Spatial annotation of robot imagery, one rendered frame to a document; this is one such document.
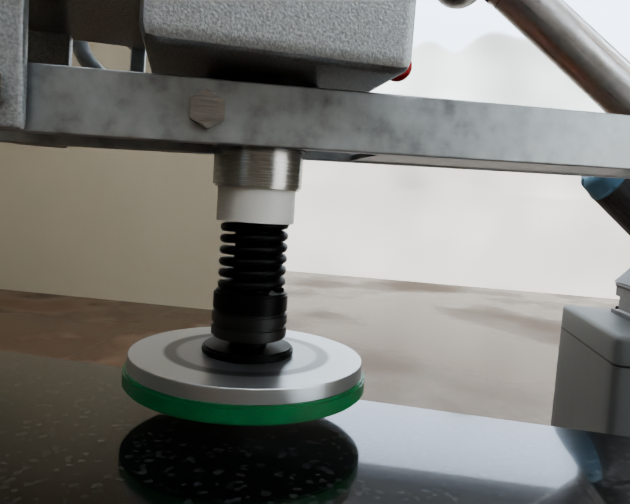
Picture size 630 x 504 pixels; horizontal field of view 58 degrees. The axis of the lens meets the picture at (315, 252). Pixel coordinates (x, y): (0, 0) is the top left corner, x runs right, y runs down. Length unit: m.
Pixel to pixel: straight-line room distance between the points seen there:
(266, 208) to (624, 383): 0.96
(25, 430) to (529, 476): 0.40
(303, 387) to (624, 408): 0.96
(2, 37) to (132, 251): 5.37
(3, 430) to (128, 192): 5.31
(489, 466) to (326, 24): 0.36
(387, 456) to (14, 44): 0.41
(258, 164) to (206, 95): 0.07
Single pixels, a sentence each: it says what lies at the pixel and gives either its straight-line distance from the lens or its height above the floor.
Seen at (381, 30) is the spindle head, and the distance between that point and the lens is 0.45.
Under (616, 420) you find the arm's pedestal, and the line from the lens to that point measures 1.33.
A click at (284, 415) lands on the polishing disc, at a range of 0.45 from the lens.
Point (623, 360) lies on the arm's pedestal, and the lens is 1.30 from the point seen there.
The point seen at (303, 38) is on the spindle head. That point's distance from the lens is 0.43.
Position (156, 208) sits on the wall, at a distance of 5.67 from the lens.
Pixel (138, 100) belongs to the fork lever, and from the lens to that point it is 0.46.
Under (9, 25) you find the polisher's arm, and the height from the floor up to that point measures 1.17.
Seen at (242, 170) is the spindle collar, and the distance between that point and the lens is 0.48.
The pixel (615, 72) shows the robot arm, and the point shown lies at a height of 1.41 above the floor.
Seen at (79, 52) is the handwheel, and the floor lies 1.21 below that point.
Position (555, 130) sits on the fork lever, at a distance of 0.56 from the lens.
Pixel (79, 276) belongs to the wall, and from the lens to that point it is 6.09.
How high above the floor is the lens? 1.07
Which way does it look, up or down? 5 degrees down
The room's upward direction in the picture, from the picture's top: 4 degrees clockwise
